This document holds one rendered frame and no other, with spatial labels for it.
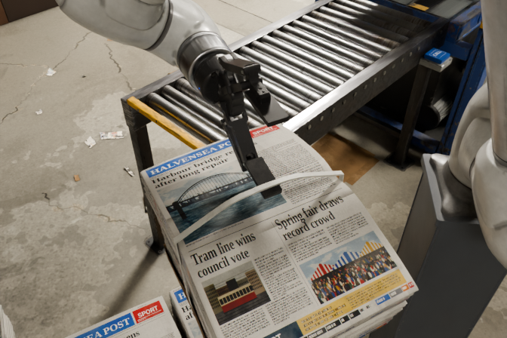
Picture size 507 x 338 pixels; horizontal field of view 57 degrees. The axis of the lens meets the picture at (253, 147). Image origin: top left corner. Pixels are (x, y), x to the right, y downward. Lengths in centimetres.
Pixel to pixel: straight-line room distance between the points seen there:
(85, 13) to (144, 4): 9
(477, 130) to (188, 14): 55
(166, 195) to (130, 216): 159
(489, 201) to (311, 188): 27
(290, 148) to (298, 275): 25
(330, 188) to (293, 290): 18
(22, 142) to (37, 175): 32
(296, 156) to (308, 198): 10
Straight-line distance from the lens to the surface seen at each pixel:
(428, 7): 240
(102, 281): 217
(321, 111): 158
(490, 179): 78
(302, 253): 69
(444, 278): 121
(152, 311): 107
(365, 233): 73
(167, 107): 161
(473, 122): 96
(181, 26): 81
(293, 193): 75
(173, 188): 79
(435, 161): 114
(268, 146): 85
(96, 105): 312
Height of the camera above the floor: 173
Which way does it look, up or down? 41 degrees down
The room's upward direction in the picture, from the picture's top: straight up
